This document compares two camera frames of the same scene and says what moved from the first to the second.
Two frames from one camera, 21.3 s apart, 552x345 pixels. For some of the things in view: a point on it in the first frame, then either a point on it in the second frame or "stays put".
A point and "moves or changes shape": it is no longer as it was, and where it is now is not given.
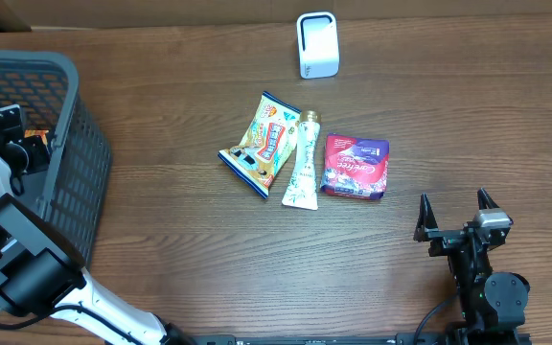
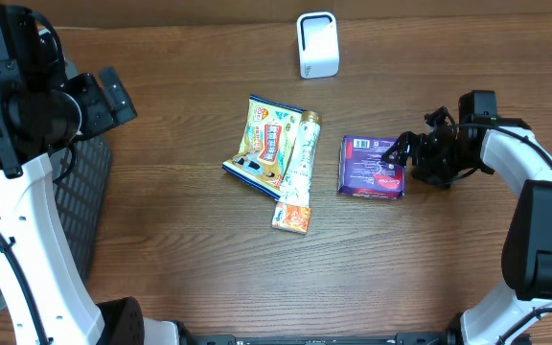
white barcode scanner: (317, 44) stays put
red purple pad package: (355, 167) moves or changes shape
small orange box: (36, 132) moves or changes shape
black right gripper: (445, 239) -> (420, 142)
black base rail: (362, 339) stays put
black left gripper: (34, 148) -> (104, 115)
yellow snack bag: (264, 146) moves or changes shape
